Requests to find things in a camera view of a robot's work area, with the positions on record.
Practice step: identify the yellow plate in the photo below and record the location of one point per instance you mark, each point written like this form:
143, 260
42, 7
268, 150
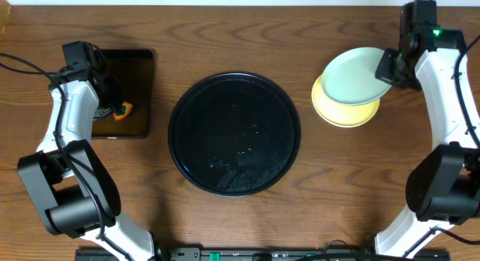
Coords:
338, 114

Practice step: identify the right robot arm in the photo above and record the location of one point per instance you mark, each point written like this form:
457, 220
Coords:
443, 190

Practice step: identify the black rectangular water tray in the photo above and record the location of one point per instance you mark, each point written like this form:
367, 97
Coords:
134, 71

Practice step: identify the round black serving tray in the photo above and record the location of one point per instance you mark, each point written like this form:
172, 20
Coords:
234, 134

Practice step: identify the orange green scrub sponge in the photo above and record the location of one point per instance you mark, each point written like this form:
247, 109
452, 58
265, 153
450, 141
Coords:
122, 111

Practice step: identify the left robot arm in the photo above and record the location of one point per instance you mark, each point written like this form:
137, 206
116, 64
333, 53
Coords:
70, 188

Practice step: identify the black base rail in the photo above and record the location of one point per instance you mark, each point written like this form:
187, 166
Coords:
196, 254

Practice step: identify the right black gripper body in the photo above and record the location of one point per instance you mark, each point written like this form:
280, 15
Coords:
392, 70

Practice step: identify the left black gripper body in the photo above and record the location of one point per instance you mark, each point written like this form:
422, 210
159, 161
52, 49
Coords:
109, 106

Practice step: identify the pale green plate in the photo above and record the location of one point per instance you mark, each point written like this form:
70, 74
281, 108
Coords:
350, 77

